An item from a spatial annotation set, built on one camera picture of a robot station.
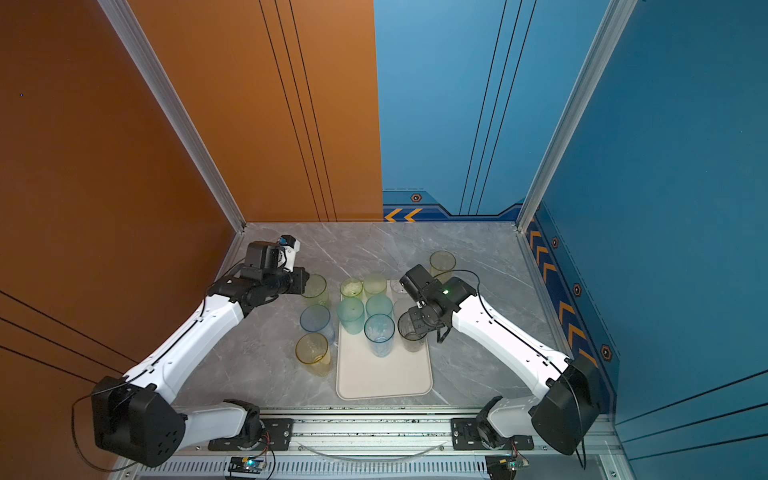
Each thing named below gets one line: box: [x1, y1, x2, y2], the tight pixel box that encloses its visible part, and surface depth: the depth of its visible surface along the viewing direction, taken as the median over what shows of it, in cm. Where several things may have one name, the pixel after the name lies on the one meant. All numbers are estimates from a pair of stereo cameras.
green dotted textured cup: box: [363, 273, 387, 294], surface depth 96 cm
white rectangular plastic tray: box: [335, 328, 433, 401], surface depth 85 cm
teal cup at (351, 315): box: [337, 297, 365, 335], surface depth 91 cm
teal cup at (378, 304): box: [365, 294, 393, 316], surface depth 87 cm
